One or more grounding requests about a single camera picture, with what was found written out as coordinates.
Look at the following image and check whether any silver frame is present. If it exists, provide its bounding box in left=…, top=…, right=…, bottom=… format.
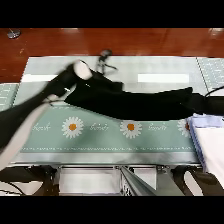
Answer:
left=9, top=161, right=205, bottom=197

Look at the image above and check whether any black cable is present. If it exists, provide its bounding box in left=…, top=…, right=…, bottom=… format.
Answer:
left=203, top=85, right=224, bottom=99

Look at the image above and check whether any black garment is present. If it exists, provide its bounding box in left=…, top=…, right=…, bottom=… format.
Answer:
left=64, top=71, right=214, bottom=122

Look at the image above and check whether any light blue garment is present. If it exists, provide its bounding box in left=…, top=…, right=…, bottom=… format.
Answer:
left=185, top=113, right=224, bottom=164

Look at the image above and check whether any white garment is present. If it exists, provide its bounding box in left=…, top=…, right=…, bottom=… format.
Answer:
left=193, top=125, right=224, bottom=190

